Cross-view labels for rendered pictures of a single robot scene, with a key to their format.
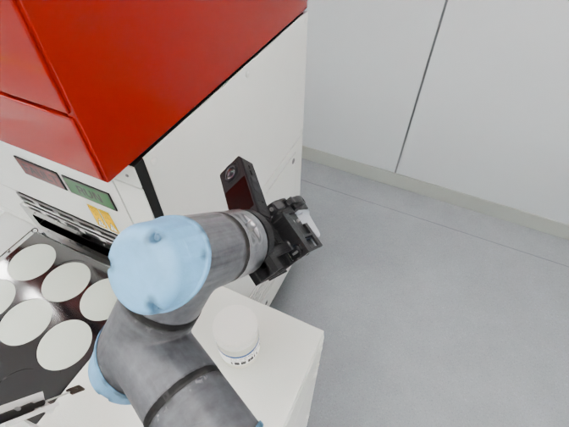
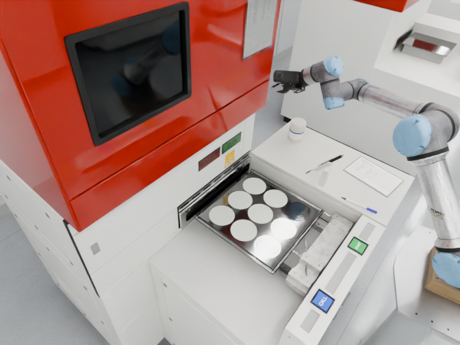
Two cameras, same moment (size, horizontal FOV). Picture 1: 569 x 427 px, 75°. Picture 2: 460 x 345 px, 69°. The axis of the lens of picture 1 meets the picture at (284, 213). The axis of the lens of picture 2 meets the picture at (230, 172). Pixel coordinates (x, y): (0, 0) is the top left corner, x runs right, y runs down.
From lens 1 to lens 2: 1.45 m
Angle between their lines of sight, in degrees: 53
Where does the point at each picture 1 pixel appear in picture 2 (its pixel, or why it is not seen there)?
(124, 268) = (337, 66)
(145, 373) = (346, 85)
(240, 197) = (290, 75)
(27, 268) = (226, 216)
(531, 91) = not seen: hidden behind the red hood
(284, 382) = (307, 131)
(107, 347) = (339, 92)
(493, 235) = not seen: hidden behind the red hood
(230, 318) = (296, 122)
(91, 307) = (258, 189)
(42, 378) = (290, 204)
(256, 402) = (313, 137)
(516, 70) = not seen: hidden behind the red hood
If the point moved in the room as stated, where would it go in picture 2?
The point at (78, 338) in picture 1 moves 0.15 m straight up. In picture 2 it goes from (273, 194) to (278, 167)
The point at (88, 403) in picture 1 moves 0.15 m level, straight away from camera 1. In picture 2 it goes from (310, 174) to (290, 193)
